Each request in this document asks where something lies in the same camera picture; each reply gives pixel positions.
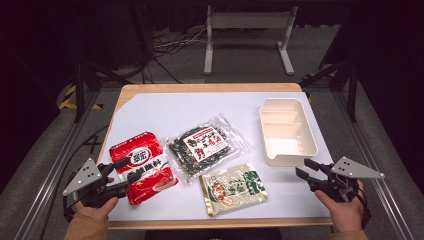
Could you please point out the yellow and black hazard tape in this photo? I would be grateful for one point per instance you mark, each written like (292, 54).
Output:
(66, 100)

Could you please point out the white paper sheet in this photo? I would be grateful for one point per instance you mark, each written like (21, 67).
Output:
(200, 110)

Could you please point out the beige and green packet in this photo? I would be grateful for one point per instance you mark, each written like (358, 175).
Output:
(233, 188)

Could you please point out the white plastic container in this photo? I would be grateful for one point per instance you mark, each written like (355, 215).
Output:
(288, 140)

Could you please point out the clear bag of dark spices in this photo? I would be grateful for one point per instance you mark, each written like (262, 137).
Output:
(203, 148)

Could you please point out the white metal stand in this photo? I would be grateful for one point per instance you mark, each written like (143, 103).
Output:
(248, 20)

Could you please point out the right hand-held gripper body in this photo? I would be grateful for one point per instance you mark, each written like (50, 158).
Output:
(336, 186)

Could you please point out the person's right hand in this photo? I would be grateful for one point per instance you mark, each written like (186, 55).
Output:
(346, 215)

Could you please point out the red seasoning packet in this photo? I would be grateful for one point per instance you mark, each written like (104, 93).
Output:
(148, 166)

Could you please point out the black tripod stand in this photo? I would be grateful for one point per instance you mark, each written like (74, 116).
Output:
(79, 90)
(351, 93)

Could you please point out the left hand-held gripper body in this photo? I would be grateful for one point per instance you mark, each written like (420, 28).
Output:
(87, 181)

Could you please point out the person's left hand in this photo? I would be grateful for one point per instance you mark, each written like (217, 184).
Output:
(95, 211)

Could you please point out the aluminium rail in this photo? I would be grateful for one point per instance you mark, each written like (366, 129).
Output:
(50, 176)
(370, 156)

